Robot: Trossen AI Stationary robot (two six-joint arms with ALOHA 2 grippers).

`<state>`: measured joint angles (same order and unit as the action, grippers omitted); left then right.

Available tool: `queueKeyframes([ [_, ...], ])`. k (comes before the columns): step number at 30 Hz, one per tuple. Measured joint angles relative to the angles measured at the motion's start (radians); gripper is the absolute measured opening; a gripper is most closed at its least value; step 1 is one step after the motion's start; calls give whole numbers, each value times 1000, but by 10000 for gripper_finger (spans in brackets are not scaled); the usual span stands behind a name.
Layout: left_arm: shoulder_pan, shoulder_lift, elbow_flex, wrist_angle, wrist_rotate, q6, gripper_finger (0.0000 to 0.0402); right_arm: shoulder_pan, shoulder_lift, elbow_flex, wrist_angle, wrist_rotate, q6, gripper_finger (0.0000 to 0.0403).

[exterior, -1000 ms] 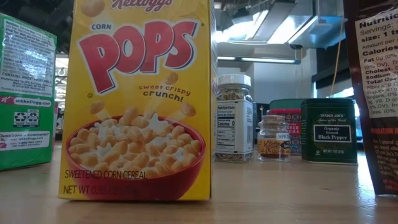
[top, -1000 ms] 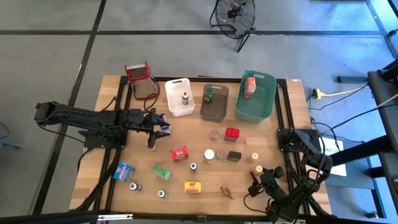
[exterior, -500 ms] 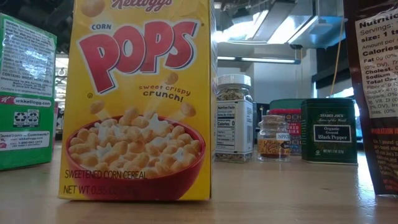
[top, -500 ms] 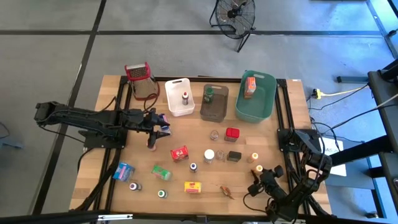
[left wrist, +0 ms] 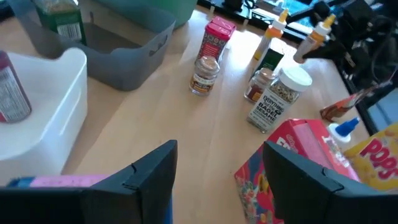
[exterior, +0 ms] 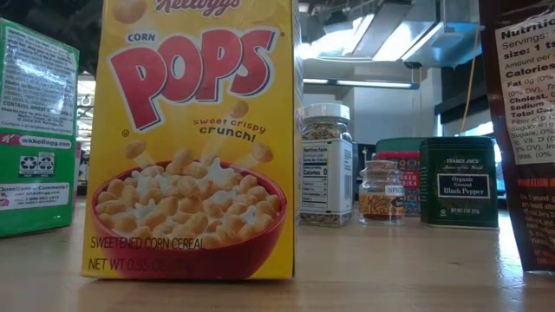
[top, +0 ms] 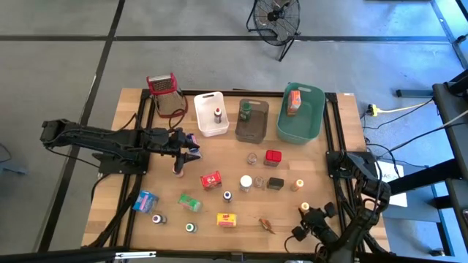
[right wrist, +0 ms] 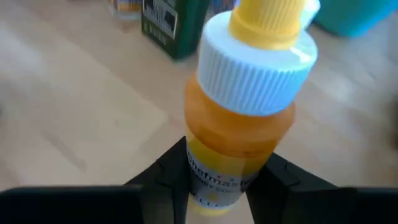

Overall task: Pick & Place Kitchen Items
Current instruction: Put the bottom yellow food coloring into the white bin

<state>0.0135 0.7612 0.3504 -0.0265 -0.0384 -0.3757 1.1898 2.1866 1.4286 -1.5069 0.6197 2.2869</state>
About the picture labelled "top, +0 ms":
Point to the yellow food colouring bottle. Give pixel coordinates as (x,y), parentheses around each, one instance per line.
(305,206)

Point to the white-lidded clear spice jar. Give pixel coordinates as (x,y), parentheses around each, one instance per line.
(245,181)

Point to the blue metal bar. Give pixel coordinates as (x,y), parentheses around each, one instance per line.
(413,93)

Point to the pink food colouring bottle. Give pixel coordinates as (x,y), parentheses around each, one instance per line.
(178,174)

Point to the red food colouring bottle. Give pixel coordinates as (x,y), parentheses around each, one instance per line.
(218,116)

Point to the blue and pink cereal box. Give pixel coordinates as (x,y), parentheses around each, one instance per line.
(145,201)

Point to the green food colouring bottle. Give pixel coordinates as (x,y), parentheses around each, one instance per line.
(190,227)

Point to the green Apple Jacks cereal box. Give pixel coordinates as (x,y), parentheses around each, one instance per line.
(190,202)

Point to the green-lidded spice jar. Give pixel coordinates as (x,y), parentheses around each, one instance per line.
(245,112)

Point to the black metal workbench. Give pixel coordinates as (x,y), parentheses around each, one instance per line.
(448,109)

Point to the silver metal bracket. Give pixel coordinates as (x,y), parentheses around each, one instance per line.
(135,255)

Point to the dark green black pepper tin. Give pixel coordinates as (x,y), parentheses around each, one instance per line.
(275,183)

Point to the grey-brown plastic bin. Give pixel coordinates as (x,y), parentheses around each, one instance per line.
(256,128)

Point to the red smoked paprika tin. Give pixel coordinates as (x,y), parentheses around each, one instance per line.
(273,156)

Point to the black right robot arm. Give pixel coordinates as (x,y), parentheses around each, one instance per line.
(378,193)

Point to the black floor fan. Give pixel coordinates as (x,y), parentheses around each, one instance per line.
(274,15)

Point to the yellow Corn Pops cereal box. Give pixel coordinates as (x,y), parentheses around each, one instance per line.
(226,220)

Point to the white paper sheet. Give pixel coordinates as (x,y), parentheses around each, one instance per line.
(398,199)

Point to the brown spice packet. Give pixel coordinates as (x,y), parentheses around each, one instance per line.
(265,224)

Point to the red Froot Loops cereal box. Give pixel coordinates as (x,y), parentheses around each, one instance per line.
(211,180)

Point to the blue food colouring bottle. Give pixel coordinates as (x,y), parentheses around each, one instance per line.
(227,196)

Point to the green plastic bin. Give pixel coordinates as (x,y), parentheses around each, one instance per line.
(307,124)

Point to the black aluminium rig frame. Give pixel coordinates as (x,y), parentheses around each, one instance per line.
(333,117)

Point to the orange cereal box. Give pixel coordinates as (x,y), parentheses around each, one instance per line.
(293,102)

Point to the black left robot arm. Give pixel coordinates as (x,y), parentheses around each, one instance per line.
(91,137)

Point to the blue Frosted Flakes cereal box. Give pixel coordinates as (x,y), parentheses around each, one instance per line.
(193,138)

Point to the purple food colouring bottle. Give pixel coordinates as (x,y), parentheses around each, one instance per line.
(157,218)

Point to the orange food colouring bottle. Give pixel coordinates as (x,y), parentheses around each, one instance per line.
(298,183)

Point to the white plastic bin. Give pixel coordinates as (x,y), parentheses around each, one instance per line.
(204,124)

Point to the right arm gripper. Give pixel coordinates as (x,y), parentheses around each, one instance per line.
(321,228)

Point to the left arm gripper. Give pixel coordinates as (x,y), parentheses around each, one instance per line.
(164,140)

